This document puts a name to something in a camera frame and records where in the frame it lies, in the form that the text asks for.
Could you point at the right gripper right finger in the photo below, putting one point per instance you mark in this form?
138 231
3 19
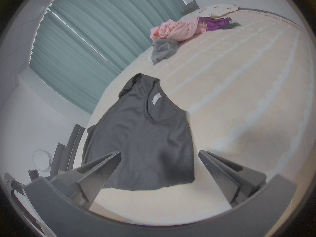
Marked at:
229 176

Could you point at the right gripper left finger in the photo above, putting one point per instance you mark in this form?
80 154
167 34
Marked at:
91 179

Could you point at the black T-shirt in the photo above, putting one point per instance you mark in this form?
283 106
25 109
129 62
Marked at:
138 144

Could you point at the bed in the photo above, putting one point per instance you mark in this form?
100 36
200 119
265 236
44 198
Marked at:
234 95

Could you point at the black dressing table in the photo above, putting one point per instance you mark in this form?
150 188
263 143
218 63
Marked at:
59 157

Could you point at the black chest of drawers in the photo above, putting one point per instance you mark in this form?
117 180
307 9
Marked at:
77 142

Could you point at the blue-green curtain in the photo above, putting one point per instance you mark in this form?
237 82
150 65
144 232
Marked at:
74 70
118 21

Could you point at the grey garment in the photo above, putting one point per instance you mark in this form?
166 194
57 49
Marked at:
163 49

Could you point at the small black lace garment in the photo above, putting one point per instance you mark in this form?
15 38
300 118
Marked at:
230 25

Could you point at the purple garment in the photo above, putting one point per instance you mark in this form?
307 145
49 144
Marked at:
212 23

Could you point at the pink garment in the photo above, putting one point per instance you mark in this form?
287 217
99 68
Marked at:
177 30

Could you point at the white printed pillow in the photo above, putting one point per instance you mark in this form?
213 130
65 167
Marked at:
212 9

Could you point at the grey bedside table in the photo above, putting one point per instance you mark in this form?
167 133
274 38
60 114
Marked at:
191 7

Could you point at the round wall mirror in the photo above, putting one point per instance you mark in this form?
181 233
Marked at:
42 160

